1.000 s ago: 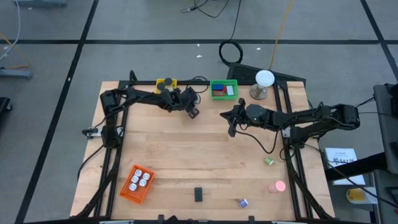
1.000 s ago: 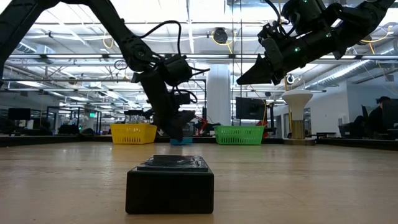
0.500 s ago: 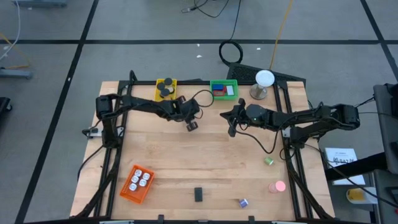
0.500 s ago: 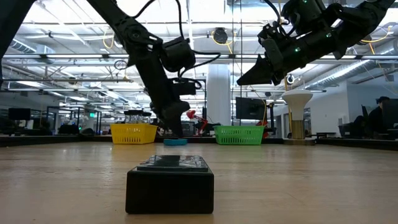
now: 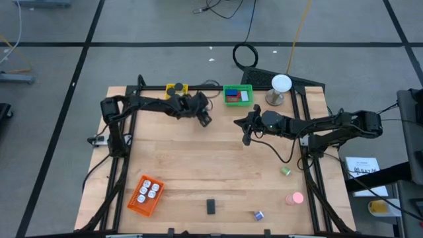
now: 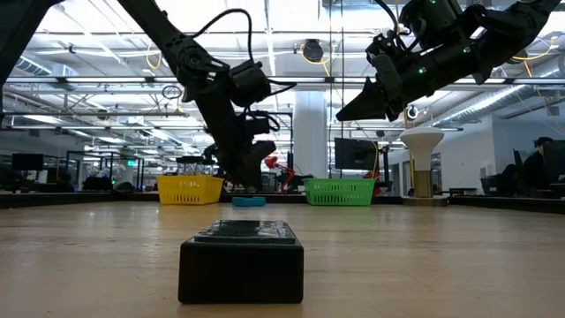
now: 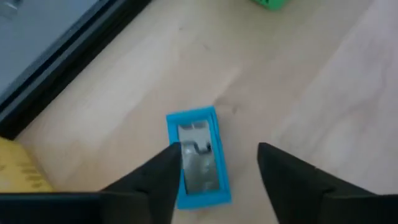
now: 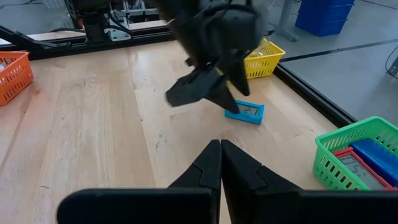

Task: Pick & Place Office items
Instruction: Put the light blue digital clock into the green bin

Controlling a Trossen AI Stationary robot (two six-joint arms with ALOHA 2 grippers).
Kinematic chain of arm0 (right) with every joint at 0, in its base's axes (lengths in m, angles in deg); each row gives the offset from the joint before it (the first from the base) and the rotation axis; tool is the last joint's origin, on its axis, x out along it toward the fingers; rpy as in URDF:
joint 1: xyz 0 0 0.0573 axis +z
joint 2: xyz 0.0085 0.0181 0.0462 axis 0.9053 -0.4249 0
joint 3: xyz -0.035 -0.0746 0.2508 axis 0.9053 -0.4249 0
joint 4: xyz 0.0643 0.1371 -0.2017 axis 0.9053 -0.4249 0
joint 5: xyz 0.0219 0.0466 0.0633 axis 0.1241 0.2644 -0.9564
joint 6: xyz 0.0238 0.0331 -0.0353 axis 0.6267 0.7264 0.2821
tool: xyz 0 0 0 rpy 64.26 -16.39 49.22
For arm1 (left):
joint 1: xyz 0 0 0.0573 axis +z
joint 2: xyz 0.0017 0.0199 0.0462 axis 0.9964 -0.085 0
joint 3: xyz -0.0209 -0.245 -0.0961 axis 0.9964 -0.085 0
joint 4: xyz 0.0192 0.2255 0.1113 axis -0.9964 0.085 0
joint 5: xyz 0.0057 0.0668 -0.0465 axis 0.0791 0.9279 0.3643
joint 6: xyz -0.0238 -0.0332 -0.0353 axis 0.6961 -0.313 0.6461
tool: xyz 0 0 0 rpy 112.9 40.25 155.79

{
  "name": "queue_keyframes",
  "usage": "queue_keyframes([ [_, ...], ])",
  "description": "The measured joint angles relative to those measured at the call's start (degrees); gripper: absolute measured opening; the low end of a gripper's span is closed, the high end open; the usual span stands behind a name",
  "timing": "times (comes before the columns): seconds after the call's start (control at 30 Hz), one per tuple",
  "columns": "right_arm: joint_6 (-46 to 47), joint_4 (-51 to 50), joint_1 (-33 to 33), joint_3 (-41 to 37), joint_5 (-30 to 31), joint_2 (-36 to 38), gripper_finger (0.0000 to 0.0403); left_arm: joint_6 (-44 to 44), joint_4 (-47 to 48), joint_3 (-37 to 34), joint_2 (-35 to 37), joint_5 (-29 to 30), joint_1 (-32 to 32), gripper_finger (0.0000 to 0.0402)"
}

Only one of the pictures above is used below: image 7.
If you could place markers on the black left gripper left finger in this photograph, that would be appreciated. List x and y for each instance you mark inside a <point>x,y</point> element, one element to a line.
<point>149,186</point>

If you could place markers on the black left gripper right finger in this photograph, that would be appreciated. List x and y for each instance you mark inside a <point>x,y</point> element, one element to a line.
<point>289,186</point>

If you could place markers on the small teal rectangular item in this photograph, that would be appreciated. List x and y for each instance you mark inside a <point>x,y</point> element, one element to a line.
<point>222,174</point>

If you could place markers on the yellow plastic basket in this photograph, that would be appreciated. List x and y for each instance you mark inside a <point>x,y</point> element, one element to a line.
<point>18,168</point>

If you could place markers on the green plastic basket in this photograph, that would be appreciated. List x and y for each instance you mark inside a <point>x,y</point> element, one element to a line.
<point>272,3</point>

